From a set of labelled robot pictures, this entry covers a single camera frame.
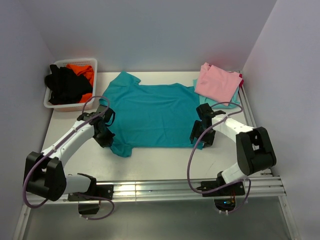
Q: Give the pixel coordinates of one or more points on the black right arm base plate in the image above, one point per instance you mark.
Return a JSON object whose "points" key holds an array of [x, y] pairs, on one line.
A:
{"points": [[236, 189]]}

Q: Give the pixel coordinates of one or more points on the aluminium right side rail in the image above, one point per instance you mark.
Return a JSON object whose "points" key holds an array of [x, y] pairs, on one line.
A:
{"points": [[250, 117]]}

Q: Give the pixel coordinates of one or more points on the folded light teal t shirt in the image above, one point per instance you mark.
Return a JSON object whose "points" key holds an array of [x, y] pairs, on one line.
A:
{"points": [[211, 102]]}

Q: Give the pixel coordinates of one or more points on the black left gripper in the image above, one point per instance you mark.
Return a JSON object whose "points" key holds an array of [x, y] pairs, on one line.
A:
{"points": [[107, 142]]}

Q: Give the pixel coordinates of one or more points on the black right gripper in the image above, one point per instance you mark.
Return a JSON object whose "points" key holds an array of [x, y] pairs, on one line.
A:
{"points": [[195, 132]]}

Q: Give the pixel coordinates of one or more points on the aluminium front frame rail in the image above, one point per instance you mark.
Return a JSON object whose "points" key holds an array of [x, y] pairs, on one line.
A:
{"points": [[179, 190]]}

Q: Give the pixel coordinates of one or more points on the folded pink t shirt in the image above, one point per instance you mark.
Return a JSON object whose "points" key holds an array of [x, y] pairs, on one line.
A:
{"points": [[216, 84]]}

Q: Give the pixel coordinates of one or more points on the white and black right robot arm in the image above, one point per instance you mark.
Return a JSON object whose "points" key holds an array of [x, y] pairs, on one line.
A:
{"points": [[230, 128]]}

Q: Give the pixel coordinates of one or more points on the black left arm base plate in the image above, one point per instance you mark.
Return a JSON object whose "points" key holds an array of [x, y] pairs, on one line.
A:
{"points": [[104, 191]]}

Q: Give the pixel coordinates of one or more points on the orange t shirt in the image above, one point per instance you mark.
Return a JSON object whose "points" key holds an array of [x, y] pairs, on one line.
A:
{"points": [[85, 71]]}

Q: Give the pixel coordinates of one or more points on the white plastic laundry basket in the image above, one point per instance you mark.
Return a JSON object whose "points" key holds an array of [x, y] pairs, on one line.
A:
{"points": [[73, 107]]}

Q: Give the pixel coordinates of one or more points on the black t shirt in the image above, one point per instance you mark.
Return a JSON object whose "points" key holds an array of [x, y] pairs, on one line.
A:
{"points": [[65, 85]]}

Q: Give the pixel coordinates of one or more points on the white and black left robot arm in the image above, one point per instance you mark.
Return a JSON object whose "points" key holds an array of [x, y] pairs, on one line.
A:
{"points": [[44, 173]]}

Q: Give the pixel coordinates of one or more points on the folded red t shirt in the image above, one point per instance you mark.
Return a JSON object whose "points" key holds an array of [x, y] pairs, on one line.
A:
{"points": [[242, 80]]}

